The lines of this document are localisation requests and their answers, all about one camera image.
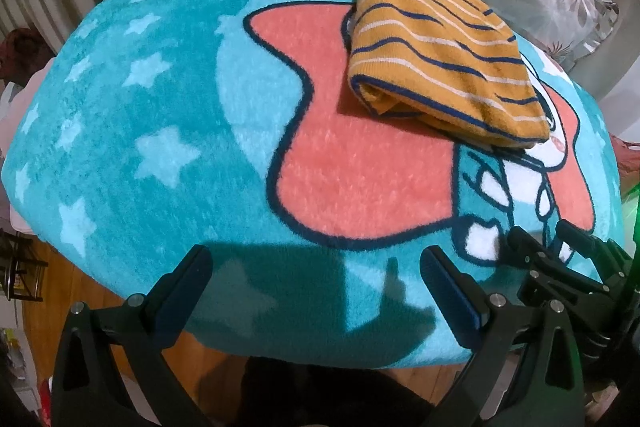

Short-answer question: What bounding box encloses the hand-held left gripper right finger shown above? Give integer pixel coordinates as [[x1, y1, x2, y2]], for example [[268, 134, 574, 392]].
[[419, 245, 587, 427]]

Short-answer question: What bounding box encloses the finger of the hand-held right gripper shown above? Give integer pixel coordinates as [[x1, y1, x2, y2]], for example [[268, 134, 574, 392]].
[[554, 219, 632, 279], [506, 226, 623, 308]]

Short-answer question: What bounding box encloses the mustard striped knit sweater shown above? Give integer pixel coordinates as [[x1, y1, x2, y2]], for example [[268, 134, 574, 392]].
[[347, 0, 552, 152]]

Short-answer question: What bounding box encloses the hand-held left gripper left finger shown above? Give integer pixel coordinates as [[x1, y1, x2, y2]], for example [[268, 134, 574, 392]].
[[50, 244, 217, 427]]

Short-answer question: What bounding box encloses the teal star printed blanket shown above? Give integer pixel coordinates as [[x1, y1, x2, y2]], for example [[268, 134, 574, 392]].
[[0, 0, 626, 370]]

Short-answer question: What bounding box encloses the dark wooden chair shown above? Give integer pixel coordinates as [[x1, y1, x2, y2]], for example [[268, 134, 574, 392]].
[[0, 227, 49, 304]]

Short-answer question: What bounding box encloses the pink cloth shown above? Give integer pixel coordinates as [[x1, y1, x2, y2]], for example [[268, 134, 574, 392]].
[[607, 132, 640, 190]]

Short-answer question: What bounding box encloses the dark maroon cloth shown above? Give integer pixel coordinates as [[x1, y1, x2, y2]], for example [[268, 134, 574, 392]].
[[0, 27, 55, 84]]

